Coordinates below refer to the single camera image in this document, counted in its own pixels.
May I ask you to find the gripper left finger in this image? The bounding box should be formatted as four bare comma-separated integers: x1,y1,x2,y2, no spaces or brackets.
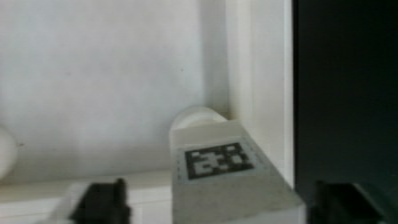
69,179,131,224

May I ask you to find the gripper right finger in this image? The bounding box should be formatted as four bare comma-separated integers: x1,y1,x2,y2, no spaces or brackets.
312,182,398,224

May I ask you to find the white square tabletop part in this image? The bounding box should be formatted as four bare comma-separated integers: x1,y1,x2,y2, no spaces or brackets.
0,0,292,224

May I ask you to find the white leg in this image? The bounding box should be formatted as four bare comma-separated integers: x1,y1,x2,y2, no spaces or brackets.
168,107,305,224

